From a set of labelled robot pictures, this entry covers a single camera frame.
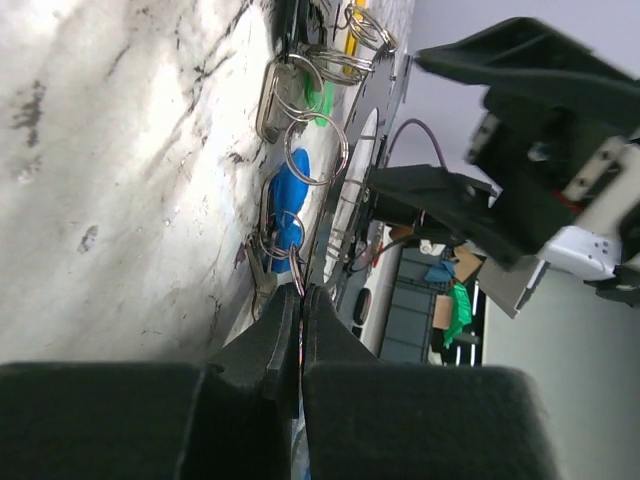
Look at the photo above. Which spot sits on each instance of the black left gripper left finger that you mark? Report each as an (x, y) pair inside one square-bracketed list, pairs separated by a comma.
[(225, 419)]

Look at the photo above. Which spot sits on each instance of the yellow key tag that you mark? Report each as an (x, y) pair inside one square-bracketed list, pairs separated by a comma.
[(356, 67)]

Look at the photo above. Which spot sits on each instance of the silver key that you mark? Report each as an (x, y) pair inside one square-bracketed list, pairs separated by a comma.
[(278, 83)]

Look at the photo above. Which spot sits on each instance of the blue key tag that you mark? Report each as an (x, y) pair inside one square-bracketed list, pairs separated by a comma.
[(289, 194)]

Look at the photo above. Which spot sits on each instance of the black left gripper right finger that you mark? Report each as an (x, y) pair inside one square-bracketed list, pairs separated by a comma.
[(370, 419)]

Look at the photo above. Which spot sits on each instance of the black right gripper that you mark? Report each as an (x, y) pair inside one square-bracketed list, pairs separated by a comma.
[(560, 138)]

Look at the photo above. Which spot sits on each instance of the green key tag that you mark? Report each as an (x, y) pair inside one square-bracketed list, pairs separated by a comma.
[(317, 100)]

